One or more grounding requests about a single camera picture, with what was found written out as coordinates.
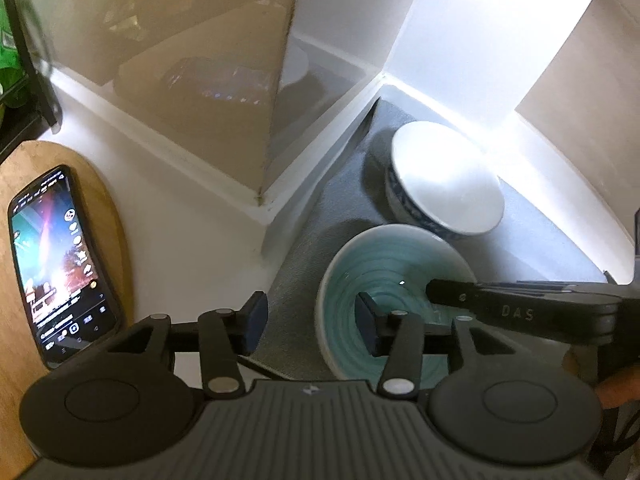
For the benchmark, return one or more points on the black smartphone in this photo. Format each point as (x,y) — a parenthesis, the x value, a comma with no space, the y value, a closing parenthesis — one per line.
(55,260)

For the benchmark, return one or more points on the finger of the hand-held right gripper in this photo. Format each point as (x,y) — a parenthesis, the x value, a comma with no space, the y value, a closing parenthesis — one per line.
(515,310)

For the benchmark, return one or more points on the teal spiral ceramic bowl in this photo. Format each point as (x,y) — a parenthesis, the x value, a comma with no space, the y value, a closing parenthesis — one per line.
(350,270)

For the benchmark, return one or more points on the white bowl with blue pattern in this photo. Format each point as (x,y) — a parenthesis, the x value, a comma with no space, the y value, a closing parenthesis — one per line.
(450,180)

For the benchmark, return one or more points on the black metal rack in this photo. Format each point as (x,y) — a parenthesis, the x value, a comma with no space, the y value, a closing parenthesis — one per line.
(40,85)

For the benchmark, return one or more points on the person's right hand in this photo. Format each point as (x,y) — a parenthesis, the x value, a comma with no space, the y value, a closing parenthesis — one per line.
(622,387)

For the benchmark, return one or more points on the green snack packet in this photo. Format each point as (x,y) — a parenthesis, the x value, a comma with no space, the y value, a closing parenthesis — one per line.
(7,50)

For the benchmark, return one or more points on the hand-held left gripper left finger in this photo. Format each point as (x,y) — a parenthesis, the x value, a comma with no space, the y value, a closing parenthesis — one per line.
(255,325)

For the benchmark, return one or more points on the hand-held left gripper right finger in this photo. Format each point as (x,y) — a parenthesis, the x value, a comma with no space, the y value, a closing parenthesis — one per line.
(367,325)

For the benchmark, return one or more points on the wooden cutting board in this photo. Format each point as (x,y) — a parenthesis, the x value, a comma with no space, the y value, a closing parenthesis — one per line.
(105,210)

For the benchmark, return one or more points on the grey dish mat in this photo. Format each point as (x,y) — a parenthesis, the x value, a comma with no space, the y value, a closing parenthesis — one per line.
(310,220)

